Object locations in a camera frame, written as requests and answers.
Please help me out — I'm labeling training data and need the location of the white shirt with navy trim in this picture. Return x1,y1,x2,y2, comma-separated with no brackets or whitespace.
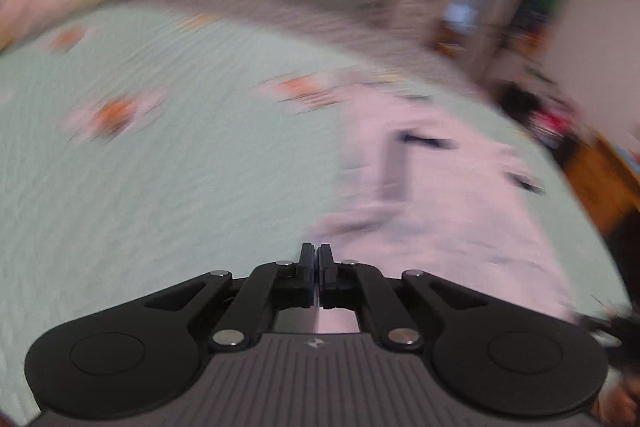
314,70,575,321

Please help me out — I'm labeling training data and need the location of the mint quilted bee bedspread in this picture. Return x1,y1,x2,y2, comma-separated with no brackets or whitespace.
1,1,627,424

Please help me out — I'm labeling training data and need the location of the purple floral bed sheet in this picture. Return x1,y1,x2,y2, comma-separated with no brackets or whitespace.
149,0,488,103

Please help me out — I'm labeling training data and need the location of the black chair with bags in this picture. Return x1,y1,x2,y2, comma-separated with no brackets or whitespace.
498,80,582,154

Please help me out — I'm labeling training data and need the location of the wooden side cabinet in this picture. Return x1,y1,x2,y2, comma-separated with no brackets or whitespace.
564,133,639,237

